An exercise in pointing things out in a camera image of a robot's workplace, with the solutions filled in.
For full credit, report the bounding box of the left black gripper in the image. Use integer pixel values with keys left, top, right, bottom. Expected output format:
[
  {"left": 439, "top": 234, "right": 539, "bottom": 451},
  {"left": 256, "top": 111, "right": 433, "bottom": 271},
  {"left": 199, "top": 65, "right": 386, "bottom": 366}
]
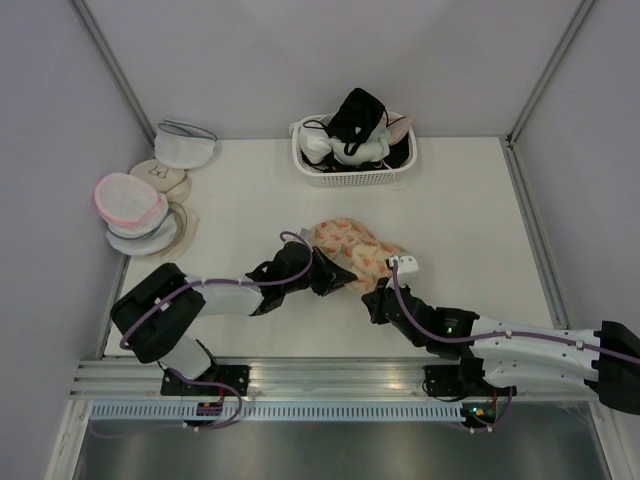
[{"left": 283, "top": 246, "right": 356, "bottom": 296}]

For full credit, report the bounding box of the floral peach laundry bag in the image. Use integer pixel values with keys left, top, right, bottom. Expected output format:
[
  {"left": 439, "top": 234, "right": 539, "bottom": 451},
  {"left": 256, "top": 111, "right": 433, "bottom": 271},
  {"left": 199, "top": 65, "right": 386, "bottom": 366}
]
[{"left": 307, "top": 217, "right": 406, "bottom": 295}]

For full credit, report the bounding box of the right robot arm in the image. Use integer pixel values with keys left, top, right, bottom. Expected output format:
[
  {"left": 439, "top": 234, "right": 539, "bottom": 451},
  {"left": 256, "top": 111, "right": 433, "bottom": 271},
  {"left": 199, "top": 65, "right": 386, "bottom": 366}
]
[{"left": 361, "top": 279, "right": 639, "bottom": 415}]

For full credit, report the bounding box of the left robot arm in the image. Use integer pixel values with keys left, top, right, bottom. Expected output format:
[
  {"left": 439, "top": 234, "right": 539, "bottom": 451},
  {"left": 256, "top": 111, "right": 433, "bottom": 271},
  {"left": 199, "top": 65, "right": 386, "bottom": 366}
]
[{"left": 110, "top": 241, "right": 357, "bottom": 396}]

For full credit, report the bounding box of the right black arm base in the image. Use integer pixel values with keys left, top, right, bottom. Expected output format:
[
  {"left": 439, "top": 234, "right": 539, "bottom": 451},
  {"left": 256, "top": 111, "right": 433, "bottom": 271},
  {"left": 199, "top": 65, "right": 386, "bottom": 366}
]
[{"left": 422, "top": 364, "right": 509, "bottom": 401}]

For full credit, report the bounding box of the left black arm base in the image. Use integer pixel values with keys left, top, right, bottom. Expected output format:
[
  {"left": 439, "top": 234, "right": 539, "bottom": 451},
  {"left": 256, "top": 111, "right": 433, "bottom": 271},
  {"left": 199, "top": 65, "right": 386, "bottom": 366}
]
[{"left": 160, "top": 364, "right": 250, "bottom": 397}]

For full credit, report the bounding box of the white plastic laundry basket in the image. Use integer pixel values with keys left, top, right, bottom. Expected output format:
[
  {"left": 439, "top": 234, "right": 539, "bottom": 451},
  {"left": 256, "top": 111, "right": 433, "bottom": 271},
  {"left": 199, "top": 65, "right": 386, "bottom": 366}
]
[{"left": 289, "top": 114, "right": 417, "bottom": 187}]

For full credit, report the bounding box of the beige flat laundry bag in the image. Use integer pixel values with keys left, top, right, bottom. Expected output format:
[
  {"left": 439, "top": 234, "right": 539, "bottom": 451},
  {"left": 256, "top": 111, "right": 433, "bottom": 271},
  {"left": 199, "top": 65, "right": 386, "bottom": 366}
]
[{"left": 148, "top": 202, "right": 200, "bottom": 262}]

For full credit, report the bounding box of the black bra in basket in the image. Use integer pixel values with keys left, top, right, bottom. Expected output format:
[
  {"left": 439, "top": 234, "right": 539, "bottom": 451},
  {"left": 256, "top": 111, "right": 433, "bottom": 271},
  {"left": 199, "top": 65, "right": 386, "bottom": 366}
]
[{"left": 326, "top": 88, "right": 386, "bottom": 156}]

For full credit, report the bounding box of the beige round laundry bag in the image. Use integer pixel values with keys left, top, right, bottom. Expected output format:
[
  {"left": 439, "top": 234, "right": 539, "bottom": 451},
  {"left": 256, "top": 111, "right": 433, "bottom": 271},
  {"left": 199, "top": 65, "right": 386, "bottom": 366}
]
[{"left": 129, "top": 159, "right": 191, "bottom": 203}]

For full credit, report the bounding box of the grey trimmed mesh bag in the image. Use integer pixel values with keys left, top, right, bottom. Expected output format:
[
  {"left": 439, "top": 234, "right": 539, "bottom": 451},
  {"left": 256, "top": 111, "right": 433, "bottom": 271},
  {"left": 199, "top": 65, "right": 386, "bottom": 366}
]
[{"left": 106, "top": 210, "right": 178, "bottom": 256}]

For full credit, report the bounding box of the white mesh bag blue trim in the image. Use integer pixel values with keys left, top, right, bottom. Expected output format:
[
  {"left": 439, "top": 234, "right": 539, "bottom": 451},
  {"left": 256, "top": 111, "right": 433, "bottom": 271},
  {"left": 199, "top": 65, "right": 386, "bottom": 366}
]
[{"left": 154, "top": 119, "right": 217, "bottom": 170}]

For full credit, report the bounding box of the pink trimmed mesh bag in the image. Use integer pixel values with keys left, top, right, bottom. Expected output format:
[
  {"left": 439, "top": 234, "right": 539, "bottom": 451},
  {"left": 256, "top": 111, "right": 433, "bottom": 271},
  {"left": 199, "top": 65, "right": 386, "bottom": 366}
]
[{"left": 93, "top": 173, "right": 162, "bottom": 226}]

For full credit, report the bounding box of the white garment in basket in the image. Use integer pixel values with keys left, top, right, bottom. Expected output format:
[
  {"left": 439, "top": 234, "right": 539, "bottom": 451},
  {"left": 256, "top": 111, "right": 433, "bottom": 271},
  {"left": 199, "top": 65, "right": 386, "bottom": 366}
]
[{"left": 298, "top": 120, "right": 391, "bottom": 167}]

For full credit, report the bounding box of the pink garment in basket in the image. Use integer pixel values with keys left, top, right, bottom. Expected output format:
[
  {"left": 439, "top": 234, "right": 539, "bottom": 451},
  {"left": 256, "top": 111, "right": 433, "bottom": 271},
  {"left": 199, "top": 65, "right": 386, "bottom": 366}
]
[{"left": 385, "top": 116, "right": 414, "bottom": 146}]

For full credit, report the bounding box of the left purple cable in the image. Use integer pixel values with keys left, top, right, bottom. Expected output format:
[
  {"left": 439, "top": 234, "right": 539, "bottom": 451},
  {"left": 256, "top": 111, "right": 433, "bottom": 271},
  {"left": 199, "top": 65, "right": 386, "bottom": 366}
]
[{"left": 119, "top": 230, "right": 315, "bottom": 351}]

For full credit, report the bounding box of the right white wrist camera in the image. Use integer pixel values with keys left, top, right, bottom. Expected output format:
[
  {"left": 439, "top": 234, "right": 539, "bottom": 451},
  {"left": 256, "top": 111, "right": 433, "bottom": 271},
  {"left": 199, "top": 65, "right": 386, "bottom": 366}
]
[{"left": 387, "top": 253, "right": 419, "bottom": 285}]

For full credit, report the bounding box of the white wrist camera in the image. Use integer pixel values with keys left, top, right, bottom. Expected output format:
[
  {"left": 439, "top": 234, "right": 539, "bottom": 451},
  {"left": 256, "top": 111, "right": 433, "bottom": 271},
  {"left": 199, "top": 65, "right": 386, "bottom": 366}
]
[
  {"left": 279, "top": 228, "right": 311, "bottom": 247},
  {"left": 387, "top": 253, "right": 419, "bottom": 285}
]

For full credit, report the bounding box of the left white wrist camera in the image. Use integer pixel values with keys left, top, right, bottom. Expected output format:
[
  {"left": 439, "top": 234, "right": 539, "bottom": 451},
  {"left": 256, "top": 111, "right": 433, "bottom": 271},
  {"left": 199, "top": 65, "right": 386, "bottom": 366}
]
[{"left": 279, "top": 228, "right": 311, "bottom": 247}]

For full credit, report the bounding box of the right aluminium side rail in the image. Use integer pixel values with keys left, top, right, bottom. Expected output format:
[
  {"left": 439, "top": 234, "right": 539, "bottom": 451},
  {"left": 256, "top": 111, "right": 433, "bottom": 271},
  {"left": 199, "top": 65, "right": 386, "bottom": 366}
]
[{"left": 500, "top": 136, "right": 571, "bottom": 330}]

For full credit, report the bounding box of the white slotted cable duct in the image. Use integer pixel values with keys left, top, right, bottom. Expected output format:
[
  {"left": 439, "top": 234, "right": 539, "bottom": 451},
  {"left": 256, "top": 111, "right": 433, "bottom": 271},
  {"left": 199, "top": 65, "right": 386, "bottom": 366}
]
[{"left": 91, "top": 400, "right": 465, "bottom": 422}]

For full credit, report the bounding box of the aluminium front rail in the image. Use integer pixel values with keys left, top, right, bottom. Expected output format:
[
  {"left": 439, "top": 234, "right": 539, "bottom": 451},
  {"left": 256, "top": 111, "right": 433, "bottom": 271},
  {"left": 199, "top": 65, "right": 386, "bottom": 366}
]
[{"left": 70, "top": 357, "right": 597, "bottom": 402}]

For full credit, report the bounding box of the left aluminium frame post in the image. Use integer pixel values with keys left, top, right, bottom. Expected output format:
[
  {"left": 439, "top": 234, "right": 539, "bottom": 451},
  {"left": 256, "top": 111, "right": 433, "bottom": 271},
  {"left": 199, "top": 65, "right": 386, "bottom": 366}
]
[{"left": 67, "top": 0, "right": 155, "bottom": 148}]

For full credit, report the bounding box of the aluminium frame post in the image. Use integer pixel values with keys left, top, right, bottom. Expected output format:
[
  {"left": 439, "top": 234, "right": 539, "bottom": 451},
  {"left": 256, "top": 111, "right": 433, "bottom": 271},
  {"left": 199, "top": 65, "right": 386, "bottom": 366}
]
[
  {"left": 505, "top": 0, "right": 599, "bottom": 148},
  {"left": 67, "top": 0, "right": 155, "bottom": 148}
]

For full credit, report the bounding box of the right aluminium frame post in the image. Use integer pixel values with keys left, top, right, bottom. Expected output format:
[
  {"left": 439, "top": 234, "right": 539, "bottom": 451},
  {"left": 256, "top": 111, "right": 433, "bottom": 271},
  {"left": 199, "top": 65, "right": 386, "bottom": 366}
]
[{"left": 505, "top": 0, "right": 599, "bottom": 148}]

